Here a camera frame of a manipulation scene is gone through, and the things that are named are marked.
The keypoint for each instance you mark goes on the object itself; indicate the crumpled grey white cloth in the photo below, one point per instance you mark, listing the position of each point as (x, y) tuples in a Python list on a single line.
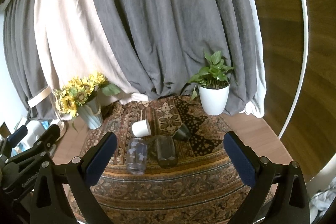
[(324, 201)]

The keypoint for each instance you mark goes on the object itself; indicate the white cup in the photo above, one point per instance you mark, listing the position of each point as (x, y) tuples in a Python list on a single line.
[(141, 129)]

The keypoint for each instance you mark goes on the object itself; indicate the beige curtain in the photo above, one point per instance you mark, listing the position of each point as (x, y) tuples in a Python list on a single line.
[(71, 29)]

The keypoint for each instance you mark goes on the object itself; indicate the white appliance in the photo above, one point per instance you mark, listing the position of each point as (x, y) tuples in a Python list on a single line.
[(34, 130)]

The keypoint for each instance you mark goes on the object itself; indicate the white plant pot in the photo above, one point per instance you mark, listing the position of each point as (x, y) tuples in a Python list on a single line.
[(213, 99)]

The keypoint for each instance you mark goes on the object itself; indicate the white round hoop frame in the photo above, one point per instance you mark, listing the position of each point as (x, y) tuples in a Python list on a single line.
[(305, 37)]

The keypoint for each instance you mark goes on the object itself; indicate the brown patterned tablecloth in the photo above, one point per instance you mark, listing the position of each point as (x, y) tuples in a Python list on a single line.
[(168, 192)]

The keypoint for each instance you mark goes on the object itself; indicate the wide grey curtain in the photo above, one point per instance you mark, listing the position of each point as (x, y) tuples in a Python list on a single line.
[(168, 16)]

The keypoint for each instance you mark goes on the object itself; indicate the beige curtain tieback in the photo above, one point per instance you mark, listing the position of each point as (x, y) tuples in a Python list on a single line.
[(39, 98)]

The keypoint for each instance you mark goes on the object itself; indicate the smoky dark glass cup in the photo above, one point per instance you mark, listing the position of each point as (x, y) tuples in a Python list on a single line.
[(166, 153)]

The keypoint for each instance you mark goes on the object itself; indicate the artificial sunflower bouquet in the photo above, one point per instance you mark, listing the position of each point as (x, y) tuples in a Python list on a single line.
[(78, 90)]

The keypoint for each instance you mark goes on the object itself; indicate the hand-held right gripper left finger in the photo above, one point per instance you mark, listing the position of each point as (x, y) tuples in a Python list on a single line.
[(100, 159)]

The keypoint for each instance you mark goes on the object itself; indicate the white sheer curtain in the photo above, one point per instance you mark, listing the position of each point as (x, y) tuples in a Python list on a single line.
[(258, 56)]

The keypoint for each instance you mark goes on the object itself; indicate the green leafy plant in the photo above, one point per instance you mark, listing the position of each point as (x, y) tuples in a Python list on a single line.
[(212, 74)]

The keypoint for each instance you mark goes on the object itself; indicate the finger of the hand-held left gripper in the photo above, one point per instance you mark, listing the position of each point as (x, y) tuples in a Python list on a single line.
[(43, 146), (18, 136)]

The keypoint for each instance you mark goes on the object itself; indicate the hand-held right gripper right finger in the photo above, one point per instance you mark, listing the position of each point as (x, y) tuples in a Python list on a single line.
[(242, 161)]

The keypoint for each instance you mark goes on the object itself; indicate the pale blue ribbed vase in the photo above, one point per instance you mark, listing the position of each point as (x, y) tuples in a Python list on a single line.
[(91, 113)]

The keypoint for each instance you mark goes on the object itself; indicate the clear flower-print glass cup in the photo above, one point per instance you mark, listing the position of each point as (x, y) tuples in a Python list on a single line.
[(137, 158)]

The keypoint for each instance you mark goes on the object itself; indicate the black cup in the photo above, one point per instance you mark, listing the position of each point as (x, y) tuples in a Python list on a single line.
[(181, 132)]

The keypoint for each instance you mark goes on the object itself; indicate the narrow grey curtain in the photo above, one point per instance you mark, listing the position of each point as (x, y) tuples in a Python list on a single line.
[(23, 61)]

